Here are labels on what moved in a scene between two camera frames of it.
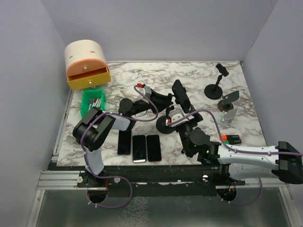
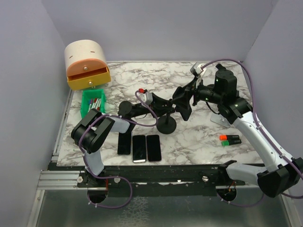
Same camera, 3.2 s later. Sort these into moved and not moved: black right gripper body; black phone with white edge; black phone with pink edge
Moved: black right gripper body
Not moved: black phone with pink edge; black phone with white edge
